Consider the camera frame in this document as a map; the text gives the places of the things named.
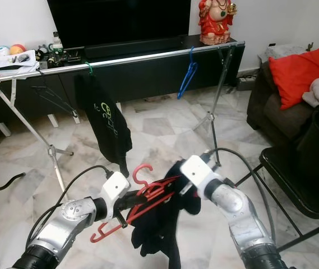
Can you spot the red cushion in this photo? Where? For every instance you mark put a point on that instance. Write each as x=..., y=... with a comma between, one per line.
x=296, y=75

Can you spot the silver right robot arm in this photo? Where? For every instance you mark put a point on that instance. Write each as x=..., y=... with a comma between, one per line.
x=235, y=204

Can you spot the dark garment with red trim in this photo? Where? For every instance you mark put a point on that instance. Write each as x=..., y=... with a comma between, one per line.
x=159, y=235

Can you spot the side table with lace cloth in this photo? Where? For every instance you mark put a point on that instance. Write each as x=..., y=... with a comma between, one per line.
x=282, y=53

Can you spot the silver metal clothes rack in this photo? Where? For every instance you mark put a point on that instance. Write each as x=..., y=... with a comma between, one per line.
x=142, y=57

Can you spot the small brass bird figurine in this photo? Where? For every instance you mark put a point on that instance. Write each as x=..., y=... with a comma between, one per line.
x=309, y=46

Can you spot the black plastic hanger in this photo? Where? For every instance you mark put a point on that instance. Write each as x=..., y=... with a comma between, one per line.
x=55, y=98

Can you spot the teal toy ball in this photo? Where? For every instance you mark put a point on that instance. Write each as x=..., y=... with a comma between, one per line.
x=3, y=51

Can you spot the black plastic chair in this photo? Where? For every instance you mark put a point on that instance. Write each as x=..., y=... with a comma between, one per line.
x=288, y=179

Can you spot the black shirt with green print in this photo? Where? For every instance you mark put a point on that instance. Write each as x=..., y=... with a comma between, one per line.
x=104, y=123

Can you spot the small clear bottle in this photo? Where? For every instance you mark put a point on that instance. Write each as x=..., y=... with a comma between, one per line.
x=56, y=40

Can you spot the orange toy ball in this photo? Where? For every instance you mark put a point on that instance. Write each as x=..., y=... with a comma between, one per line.
x=17, y=49

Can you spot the red plastic hanger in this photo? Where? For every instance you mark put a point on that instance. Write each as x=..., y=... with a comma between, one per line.
x=151, y=190

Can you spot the white paper stack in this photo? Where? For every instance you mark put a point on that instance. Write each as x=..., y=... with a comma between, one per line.
x=13, y=63

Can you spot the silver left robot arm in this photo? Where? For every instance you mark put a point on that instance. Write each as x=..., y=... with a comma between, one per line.
x=69, y=216

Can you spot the green plastic hanger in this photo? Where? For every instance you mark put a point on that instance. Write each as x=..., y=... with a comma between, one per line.
x=89, y=68

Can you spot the black television console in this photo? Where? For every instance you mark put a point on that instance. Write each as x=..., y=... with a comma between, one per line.
x=142, y=75

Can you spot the blue plastic hanger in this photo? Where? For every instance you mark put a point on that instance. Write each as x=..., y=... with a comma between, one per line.
x=187, y=78

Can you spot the black flat television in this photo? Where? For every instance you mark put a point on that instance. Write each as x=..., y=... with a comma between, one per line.
x=120, y=22

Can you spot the red laughing Buddha statue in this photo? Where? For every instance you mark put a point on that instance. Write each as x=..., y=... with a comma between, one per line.
x=216, y=23

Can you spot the brown fabric sofa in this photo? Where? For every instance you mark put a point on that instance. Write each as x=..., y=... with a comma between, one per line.
x=271, y=120

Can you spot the black soundbar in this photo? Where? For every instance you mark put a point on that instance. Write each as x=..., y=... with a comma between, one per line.
x=134, y=47

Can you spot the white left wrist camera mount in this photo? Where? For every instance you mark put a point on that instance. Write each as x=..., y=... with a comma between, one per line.
x=116, y=188

